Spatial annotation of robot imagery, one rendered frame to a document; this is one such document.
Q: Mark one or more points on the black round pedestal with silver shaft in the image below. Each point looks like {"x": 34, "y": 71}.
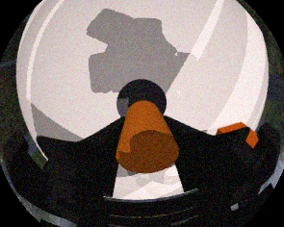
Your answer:
{"x": 141, "y": 90}

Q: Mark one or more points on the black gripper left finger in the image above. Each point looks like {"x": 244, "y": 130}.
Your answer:
{"x": 95, "y": 155}

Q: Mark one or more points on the orange knob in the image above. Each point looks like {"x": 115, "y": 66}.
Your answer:
{"x": 146, "y": 144}

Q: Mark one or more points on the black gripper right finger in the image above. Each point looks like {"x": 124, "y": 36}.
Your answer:
{"x": 199, "y": 151}

